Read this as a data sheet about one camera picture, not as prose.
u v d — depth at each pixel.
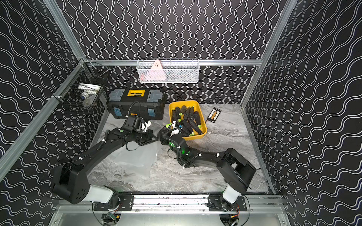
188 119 1.07
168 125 0.79
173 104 1.14
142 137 0.72
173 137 0.65
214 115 1.12
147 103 0.99
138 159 0.83
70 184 0.42
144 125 0.70
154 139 0.81
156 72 0.90
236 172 0.46
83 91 0.90
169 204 0.75
